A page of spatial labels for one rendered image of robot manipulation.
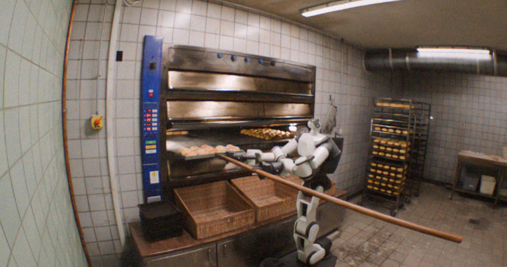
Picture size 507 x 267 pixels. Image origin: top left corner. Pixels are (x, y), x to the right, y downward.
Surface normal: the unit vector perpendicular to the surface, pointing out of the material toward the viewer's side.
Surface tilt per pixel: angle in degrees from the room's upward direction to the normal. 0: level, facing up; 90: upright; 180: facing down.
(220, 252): 90
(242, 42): 90
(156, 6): 90
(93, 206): 90
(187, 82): 70
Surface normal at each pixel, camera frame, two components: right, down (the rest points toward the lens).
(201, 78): 0.58, -0.24
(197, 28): 0.60, 0.11
